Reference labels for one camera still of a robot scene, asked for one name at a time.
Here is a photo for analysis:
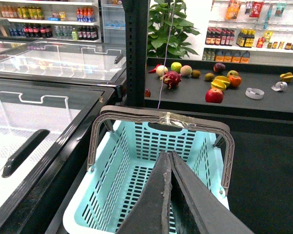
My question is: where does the black metal shelf post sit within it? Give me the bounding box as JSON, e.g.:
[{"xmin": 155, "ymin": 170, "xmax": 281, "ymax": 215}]
[{"xmin": 123, "ymin": 0, "xmax": 150, "ymax": 107}]

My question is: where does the brown kiwi left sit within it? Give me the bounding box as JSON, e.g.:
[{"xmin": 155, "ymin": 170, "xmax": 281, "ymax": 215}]
[{"xmin": 191, "ymin": 70, "xmax": 201, "ymax": 78}]

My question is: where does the brown kiwi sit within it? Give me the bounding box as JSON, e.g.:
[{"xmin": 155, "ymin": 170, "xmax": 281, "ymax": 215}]
[
  {"xmin": 205, "ymin": 73, "xmax": 215, "ymax": 81},
  {"xmin": 191, "ymin": 70, "xmax": 201, "ymax": 78}
]

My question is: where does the green potted plant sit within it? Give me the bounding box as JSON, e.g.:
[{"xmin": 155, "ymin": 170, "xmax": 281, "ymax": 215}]
[{"xmin": 147, "ymin": 0, "xmax": 200, "ymax": 59}]

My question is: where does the glass freezer chest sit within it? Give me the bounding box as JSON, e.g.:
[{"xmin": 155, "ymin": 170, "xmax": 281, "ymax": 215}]
[
  {"xmin": 0, "ymin": 78, "xmax": 114, "ymax": 234},
  {"xmin": 0, "ymin": 39, "xmax": 126, "ymax": 91}
]

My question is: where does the yellow star fruit far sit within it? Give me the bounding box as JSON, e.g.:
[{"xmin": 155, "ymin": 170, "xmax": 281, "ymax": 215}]
[{"xmin": 279, "ymin": 72, "xmax": 293, "ymax": 83}]

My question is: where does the red chili pepper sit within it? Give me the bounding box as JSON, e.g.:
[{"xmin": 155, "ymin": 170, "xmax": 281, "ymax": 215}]
[{"xmin": 148, "ymin": 64, "xmax": 161, "ymax": 74}]

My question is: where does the white tape roll near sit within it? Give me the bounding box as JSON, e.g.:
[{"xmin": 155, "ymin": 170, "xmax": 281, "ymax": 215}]
[{"xmin": 245, "ymin": 88, "xmax": 264, "ymax": 100}]

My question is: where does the pink dragon fruit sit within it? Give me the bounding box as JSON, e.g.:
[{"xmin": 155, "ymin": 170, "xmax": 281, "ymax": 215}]
[{"xmin": 162, "ymin": 71, "xmax": 181, "ymax": 89}]

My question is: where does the near glass freezer chest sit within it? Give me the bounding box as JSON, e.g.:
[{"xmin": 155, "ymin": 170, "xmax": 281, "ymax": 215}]
[{"xmin": 0, "ymin": 78, "xmax": 114, "ymax": 234}]

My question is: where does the sauce bottle shelf unit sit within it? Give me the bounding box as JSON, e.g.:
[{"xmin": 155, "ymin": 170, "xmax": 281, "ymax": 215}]
[{"xmin": 202, "ymin": 0, "xmax": 293, "ymax": 66}]

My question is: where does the large red apple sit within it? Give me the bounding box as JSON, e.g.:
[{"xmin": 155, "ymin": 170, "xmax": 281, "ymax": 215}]
[{"xmin": 205, "ymin": 88, "xmax": 224, "ymax": 103}]

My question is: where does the green red mango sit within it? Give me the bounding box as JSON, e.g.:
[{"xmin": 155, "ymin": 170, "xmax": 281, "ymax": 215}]
[{"xmin": 227, "ymin": 70, "xmax": 239, "ymax": 78}]

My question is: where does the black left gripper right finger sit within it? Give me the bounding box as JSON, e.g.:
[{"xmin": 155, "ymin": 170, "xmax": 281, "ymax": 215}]
[{"xmin": 168, "ymin": 151, "xmax": 253, "ymax": 234}]

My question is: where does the orange persimmon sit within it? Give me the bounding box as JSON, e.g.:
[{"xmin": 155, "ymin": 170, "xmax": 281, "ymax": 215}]
[{"xmin": 229, "ymin": 75, "xmax": 242, "ymax": 88}]

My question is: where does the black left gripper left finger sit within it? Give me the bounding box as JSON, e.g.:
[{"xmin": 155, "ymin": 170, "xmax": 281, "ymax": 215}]
[{"xmin": 117, "ymin": 151, "xmax": 172, "ymax": 234}]

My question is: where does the yellow star fruit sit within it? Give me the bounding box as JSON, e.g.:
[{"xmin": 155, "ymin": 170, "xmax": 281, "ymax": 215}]
[
  {"xmin": 211, "ymin": 76, "xmax": 230, "ymax": 91},
  {"xmin": 279, "ymin": 72, "xmax": 293, "ymax": 83}
]

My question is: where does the small red apple left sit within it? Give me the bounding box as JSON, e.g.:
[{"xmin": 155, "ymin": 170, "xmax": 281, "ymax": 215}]
[{"xmin": 145, "ymin": 89, "xmax": 151, "ymax": 98}]

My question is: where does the brown kiwi right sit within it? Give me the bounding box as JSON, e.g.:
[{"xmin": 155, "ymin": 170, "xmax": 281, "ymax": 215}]
[{"xmin": 205, "ymin": 73, "xmax": 215, "ymax": 81}]

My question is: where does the dark purple plum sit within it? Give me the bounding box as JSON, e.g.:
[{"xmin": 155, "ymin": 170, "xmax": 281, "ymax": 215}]
[{"xmin": 213, "ymin": 62, "xmax": 226, "ymax": 73}]

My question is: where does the peach coloured round fruit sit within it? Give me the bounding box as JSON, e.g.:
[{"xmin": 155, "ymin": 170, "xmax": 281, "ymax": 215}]
[{"xmin": 180, "ymin": 65, "xmax": 192, "ymax": 77}]

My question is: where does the far glass freezer chest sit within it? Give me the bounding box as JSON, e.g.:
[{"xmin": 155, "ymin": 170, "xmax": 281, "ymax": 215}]
[{"xmin": 0, "ymin": 39, "xmax": 126, "ymax": 91}]

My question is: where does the black freezer lid handle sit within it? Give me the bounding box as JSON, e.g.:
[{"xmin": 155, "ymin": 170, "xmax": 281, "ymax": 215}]
[{"xmin": 1, "ymin": 129, "xmax": 50, "ymax": 178}]

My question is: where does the light blue plastic basket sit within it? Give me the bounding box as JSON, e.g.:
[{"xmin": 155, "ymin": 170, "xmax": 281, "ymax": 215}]
[{"xmin": 63, "ymin": 120, "xmax": 229, "ymax": 234}]

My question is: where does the green round fruit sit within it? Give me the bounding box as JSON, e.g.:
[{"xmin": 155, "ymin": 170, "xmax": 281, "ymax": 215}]
[{"xmin": 171, "ymin": 62, "xmax": 182, "ymax": 73}]

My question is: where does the white onion bulb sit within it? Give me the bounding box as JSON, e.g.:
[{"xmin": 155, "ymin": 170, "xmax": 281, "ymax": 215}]
[{"xmin": 156, "ymin": 65, "xmax": 168, "ymax": 77}]

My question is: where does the clear tape on handles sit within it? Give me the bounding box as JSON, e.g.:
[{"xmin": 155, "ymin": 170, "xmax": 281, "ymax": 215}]
[{"xmin": 159, "ymin": 112, "xmax": 197, "ymax": 129}]

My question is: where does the thin purple hanging cord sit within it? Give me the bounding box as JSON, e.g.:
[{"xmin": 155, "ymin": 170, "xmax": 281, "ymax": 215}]
[{"xmin": 157, "ymin": 0, "xmax": 176, "ymax": 110}]

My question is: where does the drinks shelf unit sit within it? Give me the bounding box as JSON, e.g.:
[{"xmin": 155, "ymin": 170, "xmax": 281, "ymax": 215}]
[{"xmin": 0, "ymin": 0, "xmax": 126, "ymax": 44}]

